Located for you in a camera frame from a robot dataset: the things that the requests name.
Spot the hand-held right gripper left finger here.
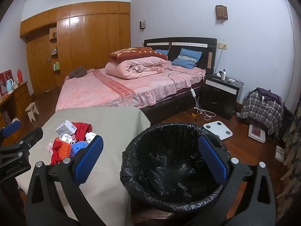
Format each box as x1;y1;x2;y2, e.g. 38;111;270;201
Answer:
25;135;132;226

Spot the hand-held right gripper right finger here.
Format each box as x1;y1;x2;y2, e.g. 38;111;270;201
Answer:
186;135;277;226

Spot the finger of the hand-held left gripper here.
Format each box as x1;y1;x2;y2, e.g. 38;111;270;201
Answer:
0;127;44;167
0;121;21;138

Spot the blue cloth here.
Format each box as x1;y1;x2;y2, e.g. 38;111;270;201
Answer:
71;141;88;158

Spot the white tissue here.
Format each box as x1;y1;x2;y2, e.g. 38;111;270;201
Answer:
60;133;76;144
85;132;97;144

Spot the waste bin with black liner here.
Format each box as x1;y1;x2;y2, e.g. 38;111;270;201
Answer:
120;122;232;213

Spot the white and blue carton box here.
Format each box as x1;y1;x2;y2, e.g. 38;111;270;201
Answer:
56;120;78;134

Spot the small white wooden stool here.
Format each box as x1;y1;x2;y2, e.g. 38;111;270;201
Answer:
25;102;39;122

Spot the wooden dresser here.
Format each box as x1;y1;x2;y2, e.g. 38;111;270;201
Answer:
0;81;32;134

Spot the white bathroom scale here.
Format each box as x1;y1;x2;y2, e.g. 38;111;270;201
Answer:
203;121;233;137

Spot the white box with red panel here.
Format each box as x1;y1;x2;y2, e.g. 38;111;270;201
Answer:
247;124;266;143

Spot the black and white nightstand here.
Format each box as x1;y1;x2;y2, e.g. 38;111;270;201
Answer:
202;73;244;121

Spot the plaid covered chair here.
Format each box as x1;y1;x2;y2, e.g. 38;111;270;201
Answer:
240;89;284;137

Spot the white paper box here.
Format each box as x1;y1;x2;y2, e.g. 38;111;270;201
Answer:
275;145;285;163

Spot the wooden door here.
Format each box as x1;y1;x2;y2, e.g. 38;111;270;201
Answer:
26;35;59;95

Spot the bed with pink sheet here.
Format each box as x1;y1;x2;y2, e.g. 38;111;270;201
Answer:
55;38;218;123

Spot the cardboard box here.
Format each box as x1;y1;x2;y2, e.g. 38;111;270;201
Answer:
139;208;179;220

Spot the patterned curtain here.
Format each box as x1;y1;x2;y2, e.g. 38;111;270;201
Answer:
275;0;301;200

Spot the brown neck pillow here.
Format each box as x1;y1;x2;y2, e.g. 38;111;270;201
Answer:
68;66;87;78

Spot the black bag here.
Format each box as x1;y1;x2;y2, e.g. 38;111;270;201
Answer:
281;104;294;139

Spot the dark purple garment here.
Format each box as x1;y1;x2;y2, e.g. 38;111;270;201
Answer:
255;88;283;104

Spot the folded pink quilt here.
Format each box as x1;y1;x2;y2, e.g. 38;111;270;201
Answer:
105;56;167;79

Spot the blue pillow with patterned band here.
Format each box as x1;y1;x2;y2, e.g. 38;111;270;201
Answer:
172;48;203;69

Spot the folded red-brown blanket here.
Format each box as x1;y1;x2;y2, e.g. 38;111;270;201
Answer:
108;47;168;63

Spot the wooden wardrobe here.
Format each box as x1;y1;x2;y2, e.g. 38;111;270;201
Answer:
20;1;131;92

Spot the white floor cable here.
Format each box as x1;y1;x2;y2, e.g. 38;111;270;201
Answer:
196;96;216;120

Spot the white blanket controller with cable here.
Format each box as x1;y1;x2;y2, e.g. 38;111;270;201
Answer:
167;72;197;110

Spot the white charger cable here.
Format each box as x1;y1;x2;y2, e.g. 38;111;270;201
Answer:
260;96;277;110

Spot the large wooden wall lamp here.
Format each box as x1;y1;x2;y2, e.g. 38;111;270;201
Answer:
215;5;228;23

